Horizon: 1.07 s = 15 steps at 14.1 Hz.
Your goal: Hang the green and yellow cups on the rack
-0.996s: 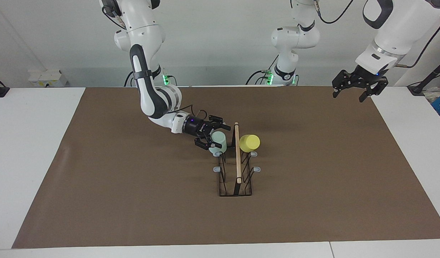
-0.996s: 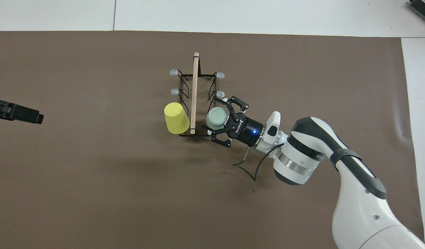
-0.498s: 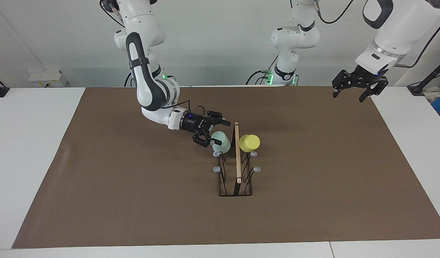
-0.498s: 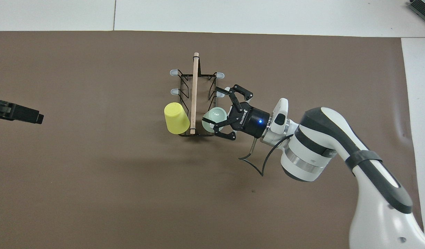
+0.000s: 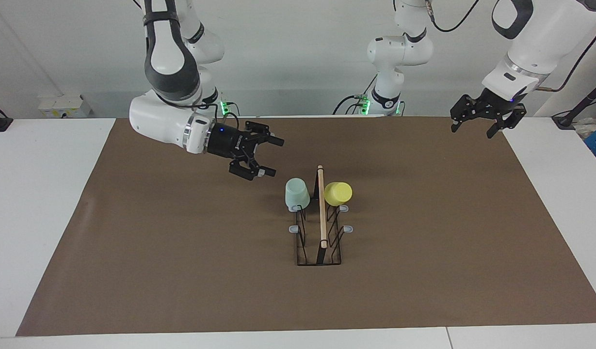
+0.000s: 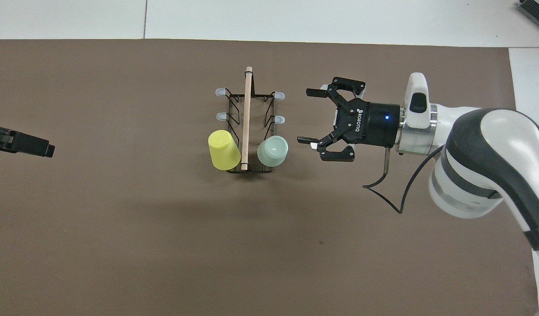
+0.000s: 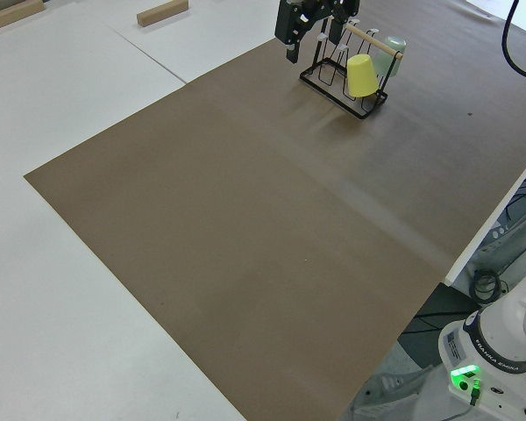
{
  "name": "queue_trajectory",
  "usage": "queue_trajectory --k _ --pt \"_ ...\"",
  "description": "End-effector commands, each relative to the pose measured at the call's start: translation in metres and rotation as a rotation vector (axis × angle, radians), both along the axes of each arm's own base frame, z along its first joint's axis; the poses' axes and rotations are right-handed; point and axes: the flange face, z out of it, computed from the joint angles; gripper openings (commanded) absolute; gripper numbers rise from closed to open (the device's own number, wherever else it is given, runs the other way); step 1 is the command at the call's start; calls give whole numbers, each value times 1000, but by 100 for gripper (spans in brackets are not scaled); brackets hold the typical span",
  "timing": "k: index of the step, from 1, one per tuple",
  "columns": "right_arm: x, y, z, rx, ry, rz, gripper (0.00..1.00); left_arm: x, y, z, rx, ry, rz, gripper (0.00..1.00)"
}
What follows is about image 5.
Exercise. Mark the brown table mat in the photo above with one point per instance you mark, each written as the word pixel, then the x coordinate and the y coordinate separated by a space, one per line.
pixel 181 281

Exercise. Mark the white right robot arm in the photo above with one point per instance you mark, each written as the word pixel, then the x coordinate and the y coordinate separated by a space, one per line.
pixel 169 63

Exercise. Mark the crumpled white plastic bag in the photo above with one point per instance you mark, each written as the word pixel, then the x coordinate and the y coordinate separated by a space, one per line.
pixel 588 127

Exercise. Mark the pale green plastic cup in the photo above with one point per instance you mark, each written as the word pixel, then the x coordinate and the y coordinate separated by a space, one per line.
pixel 297 195

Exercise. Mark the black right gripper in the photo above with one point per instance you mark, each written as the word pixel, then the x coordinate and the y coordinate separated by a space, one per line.
pixel 227 141

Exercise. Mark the black stand pole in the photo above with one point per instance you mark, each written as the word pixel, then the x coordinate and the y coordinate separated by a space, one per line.
pixel 581 104

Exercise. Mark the white power strip box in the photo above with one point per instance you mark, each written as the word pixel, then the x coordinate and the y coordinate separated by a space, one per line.
pixel 65 106

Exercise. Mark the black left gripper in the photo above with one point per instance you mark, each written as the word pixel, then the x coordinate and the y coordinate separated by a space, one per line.
pixel 496 104

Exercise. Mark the yellow plastic cup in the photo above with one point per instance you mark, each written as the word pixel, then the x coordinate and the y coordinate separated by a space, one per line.
pixel 337 194

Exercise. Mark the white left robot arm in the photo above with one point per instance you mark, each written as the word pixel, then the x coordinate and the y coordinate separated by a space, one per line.
pixel 545 34

